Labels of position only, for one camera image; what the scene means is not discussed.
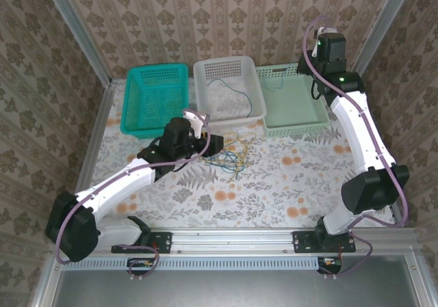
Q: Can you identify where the thin green cable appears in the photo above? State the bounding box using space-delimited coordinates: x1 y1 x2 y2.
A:
208 78 253 117
204 155 249 171

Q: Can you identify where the thin yellow cable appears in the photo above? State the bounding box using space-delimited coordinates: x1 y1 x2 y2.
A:
218 132 257 171
224 131 257 182

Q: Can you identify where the teal plastic mesh basket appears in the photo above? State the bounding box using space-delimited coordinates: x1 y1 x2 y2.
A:
120 63 190 141

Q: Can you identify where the white plastic mesh basket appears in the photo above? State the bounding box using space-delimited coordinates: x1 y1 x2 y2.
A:
192 55 268 127

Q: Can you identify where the mint green plastic basket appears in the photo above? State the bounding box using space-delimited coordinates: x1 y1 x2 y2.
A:
255 62 332 139

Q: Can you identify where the small black circuit board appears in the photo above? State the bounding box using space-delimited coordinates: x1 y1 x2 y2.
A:
127 257 160 276
317 256 343 276

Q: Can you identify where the grey metal panel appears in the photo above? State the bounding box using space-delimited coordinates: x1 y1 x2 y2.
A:
32 252 432 307

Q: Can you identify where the thin black wire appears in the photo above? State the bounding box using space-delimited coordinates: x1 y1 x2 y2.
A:
310 76 323 102

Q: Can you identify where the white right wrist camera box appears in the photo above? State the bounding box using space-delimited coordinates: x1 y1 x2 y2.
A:
311 26 339 57

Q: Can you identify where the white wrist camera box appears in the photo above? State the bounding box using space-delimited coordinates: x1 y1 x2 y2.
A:
182 110 210 139
311 26 339 57

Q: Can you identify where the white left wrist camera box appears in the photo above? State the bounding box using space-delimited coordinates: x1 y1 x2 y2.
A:
182 110 210 139

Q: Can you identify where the aluminium frame post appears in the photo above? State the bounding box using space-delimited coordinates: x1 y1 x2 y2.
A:
38 0 114 88
351 0 417 82

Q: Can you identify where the aluminium mounting rail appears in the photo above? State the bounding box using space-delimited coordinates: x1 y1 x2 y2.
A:
50 227 417 254

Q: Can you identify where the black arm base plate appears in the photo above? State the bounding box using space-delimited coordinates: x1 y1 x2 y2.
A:
111 230 172 254
292 230 357 254

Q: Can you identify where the grey slotted cable duct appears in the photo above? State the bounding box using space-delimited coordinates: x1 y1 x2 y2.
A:
62 256 319 271

